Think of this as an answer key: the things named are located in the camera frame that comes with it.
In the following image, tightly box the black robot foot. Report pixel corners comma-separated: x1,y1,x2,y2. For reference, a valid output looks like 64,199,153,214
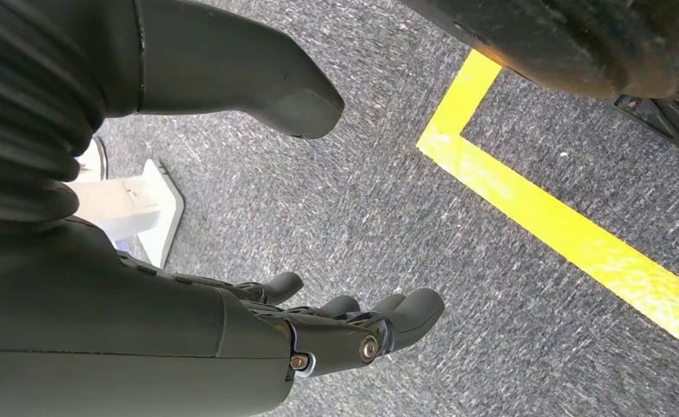
399,0,679,154

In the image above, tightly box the yellow floor tape line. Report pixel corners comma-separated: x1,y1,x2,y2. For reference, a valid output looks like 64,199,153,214
415,49,679,361

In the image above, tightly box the white table foot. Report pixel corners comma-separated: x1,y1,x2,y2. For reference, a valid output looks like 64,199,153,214
63,136,186,270

